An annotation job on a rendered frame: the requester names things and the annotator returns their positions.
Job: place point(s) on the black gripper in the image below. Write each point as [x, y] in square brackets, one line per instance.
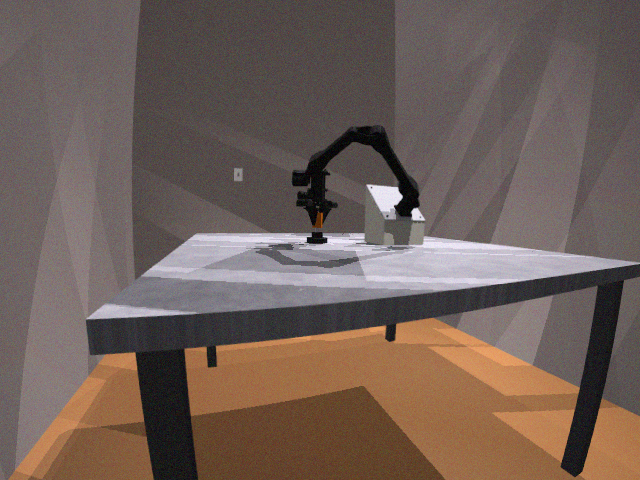
[318, 196]

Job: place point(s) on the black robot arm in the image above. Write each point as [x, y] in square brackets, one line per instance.
[375, 136]

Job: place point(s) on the orange knob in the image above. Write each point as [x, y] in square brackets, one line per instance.
[319, 221]

